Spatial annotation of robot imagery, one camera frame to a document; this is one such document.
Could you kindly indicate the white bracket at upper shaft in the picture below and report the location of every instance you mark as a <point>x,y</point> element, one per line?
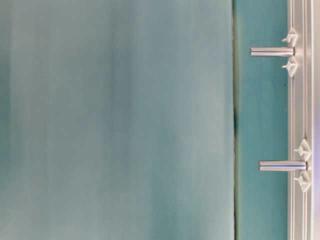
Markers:
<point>291,40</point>

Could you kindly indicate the aluminium extrusion rail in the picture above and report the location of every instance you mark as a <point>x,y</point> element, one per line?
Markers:
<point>304,120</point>

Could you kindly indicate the white bracket at shaft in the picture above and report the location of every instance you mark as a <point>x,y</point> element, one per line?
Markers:
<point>303,179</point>
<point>291,40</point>

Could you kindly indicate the steel shaft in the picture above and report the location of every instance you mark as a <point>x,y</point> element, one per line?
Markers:
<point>272,51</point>
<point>282,166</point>

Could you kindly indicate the lower steel shaft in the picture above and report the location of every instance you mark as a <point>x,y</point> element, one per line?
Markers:
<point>282,166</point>

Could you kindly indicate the upper steel shaft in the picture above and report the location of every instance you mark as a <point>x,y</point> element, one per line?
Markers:
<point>272,51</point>

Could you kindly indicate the white bracket at lower shaft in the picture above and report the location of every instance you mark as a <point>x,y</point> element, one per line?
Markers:
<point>303,179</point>

